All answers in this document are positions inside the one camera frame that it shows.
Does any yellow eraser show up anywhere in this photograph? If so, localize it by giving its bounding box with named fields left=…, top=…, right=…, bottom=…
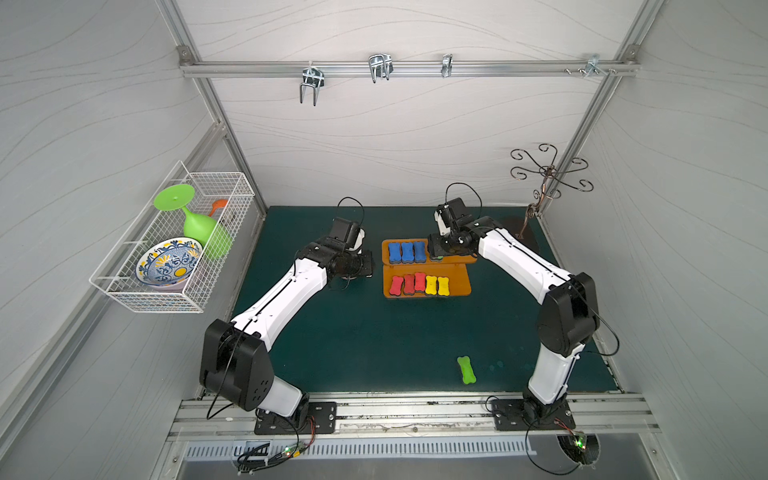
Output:
left=424, top=275, right=438, bottom=296
left=437, top=277, right=451, bottom=297

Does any aluminium crossbar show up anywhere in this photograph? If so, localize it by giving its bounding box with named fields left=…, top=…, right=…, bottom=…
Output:
left=180, top=58, right=641, bottom=80

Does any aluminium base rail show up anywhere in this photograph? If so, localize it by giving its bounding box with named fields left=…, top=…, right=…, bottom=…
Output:
left=167, top=392, right=661, bottom=441

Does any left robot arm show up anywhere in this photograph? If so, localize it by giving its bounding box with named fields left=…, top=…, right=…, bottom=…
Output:
left=199, top=242, right=374, bottom=417

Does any metal jewelry stand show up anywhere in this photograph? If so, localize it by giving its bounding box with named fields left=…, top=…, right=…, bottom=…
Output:
left=501, top=143, right=594, bottom=253

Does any orange item in basket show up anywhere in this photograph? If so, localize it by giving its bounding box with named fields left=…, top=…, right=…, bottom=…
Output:
left=208, top=199, right=228, bottom=218

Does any white wire basket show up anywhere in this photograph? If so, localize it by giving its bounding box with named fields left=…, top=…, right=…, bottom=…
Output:
left=90, top=162, right=254, bottom=314

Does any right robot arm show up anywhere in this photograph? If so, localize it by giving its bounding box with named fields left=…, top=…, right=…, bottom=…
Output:
left=428, top=217, right=600, bottom=419

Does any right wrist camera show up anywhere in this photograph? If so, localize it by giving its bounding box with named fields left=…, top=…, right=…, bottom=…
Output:
left=434, top=198, right=474, bottom=237

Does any red eraser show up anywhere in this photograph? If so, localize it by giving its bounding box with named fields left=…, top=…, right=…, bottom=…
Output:
left=402, top=274, right=416, bottom=296
left=414, top=272, right=427, bottom=293
left=388, top=275, right=404, bottom=297

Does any orange two-tier shelf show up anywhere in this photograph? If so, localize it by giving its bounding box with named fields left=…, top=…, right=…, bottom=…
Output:
left=381, top=239, right=477, bottom=299

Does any single metal hook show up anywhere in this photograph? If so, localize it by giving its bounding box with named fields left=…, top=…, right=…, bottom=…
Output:
left=441, top=54, right=453, bottom=78

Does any double metal hook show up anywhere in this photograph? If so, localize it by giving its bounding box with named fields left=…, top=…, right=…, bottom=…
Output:
left=368, top=53, right=394, bottom=84
left=299, top=66, right=325, bottom=106

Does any double metal hook left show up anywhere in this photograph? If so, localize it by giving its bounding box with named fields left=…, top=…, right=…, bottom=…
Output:
left=299, top=66, right=325, bottom=106

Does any blue eraser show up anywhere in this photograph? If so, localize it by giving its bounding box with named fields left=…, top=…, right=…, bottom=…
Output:
left=400, top=242, right=415, bottom=264
left=413, top=241, right=427, bottom=263
left=388, top=242, right=402, bottom=265

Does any blue yellow patterned bowl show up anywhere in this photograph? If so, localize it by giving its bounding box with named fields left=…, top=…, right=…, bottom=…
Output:
left=135, top=237, right=203, bottom=292

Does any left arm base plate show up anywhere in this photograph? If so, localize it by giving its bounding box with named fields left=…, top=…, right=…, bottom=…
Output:
left=254, top=401, right=338, bottom=436

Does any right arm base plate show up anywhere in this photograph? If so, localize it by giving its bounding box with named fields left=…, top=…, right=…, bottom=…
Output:
left=485, top=396, right=576, bottom=432

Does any double metal hook middle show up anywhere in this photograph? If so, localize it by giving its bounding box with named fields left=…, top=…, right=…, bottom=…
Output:
left=368, top=53, right=394, bottom=84

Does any green plastic goblet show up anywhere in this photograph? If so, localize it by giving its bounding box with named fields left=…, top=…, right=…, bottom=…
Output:
left=153, top=184, right=233, bottom=259

